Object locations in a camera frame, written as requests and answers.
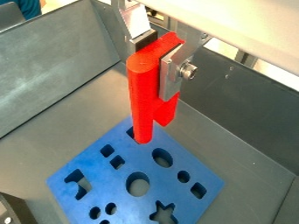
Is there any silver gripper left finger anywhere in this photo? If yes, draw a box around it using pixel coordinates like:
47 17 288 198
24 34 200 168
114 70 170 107
111 0 158 55

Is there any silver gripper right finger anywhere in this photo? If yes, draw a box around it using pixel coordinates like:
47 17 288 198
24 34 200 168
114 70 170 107
159 22 211 102

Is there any red square-circle peg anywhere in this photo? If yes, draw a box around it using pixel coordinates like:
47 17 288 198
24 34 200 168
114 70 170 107
126 31 184 144

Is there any black object at corner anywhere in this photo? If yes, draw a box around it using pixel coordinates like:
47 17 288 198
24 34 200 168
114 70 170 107
0 192 38 224

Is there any person in teal shirt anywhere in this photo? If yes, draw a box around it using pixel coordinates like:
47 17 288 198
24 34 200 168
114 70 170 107
15 0 43 20

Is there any grey metal tray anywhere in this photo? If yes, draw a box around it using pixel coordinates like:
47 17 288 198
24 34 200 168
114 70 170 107
0 0 299 224

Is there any blue shape-sorting board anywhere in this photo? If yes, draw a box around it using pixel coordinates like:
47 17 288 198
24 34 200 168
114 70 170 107
47 118 224 224

